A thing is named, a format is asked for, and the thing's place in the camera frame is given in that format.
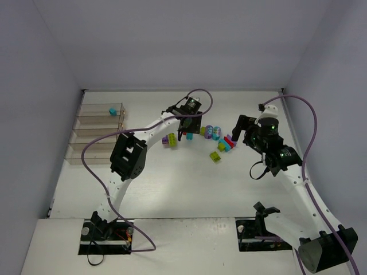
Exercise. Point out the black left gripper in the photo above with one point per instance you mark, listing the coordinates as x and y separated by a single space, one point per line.
190 124

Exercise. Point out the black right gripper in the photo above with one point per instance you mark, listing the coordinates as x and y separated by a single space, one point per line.
246 126

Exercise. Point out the small teal brick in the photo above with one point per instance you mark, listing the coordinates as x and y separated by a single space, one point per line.
189 136

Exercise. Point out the green 2x4 brick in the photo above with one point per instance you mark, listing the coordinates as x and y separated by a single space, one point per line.
172 140

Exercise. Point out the purple sloped 2x4 brick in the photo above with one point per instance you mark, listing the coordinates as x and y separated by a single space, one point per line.
165 140

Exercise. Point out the teal cube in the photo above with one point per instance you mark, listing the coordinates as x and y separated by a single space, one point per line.
112 112

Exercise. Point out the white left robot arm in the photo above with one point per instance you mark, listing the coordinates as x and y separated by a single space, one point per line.
129 154

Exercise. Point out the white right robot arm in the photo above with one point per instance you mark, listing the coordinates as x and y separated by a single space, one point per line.
322 242

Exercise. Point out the small green brick behind flower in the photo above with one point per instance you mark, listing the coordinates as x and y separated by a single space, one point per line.
202 131

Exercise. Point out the purple half-round brick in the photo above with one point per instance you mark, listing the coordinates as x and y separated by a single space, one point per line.
229 137

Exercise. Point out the purple oval flower brick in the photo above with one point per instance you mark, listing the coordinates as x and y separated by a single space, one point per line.
208 134

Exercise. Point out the teal oval frog brick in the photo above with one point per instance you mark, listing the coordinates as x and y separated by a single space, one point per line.
216 133

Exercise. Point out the teal long brick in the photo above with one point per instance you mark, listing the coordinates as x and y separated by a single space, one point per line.
227 147

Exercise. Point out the green square brick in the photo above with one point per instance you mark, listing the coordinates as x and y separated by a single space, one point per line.
221 147

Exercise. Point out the green flat plate brick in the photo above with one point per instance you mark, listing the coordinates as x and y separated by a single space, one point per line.
215 157

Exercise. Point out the clear acrylic sorting container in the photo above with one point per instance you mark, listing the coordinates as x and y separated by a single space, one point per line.
91 122

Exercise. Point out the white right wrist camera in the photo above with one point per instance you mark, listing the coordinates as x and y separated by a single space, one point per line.
267 111

